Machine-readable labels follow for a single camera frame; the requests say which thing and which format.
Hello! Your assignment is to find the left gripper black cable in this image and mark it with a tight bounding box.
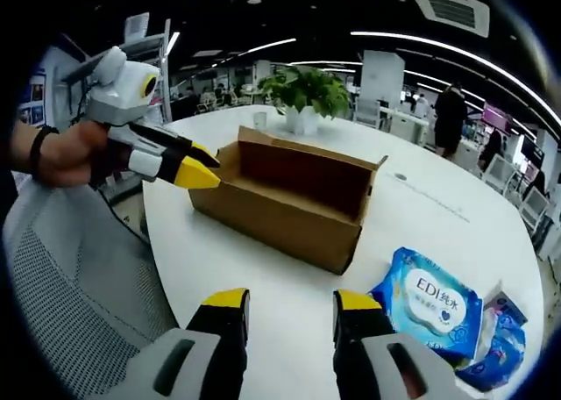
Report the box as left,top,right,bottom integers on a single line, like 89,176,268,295
67,64,100,127

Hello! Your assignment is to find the wall poster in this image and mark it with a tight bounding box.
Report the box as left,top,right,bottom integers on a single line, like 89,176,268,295
17,68,47,127

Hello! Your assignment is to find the ceiling air vent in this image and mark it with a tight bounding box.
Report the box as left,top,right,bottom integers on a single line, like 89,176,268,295
406,0,491,39

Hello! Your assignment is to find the brown cardboard shoe box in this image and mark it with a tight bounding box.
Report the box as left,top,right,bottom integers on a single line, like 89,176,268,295
188,125,390,276

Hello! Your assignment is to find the blue patterned packet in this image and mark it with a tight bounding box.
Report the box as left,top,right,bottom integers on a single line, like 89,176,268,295
455,304,528,393

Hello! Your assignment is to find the white office chair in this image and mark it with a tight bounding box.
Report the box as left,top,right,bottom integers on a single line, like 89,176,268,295
354,96,383,130

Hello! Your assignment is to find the white pillar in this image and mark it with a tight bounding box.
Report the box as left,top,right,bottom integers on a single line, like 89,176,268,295
360,49,405,108

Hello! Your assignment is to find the long ceiling light strip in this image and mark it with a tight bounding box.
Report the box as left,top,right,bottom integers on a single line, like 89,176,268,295
350,30,561,130

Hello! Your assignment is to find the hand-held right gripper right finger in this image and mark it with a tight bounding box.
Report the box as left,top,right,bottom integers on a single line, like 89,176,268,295
331,289,462,400

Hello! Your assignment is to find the grey mesh office chair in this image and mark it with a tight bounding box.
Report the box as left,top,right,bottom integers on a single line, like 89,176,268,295
4,184,177,393

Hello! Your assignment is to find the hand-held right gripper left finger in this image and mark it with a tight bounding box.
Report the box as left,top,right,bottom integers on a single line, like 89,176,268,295
116,288,252,400

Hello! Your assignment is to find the black wristband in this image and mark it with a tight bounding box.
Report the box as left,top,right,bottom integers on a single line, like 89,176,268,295
28,125,60,181

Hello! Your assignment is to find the purple screen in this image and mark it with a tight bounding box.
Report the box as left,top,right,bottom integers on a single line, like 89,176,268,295
481,103,515,134

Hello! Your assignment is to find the dark purple small box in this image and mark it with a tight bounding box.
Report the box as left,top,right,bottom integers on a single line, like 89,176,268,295
481,281,530,327

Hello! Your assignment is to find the potted green plant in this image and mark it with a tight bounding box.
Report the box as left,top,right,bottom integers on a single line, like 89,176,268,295
257,65,352,136

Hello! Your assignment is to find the blue wet wipes pack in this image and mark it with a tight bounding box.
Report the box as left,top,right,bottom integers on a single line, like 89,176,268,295
370,246,485,362

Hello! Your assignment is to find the person's left hand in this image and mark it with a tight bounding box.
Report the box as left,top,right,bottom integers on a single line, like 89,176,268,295
40,121,133,188

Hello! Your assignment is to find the metal shelf rack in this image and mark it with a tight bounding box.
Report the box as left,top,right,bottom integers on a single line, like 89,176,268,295
60,11,174,125

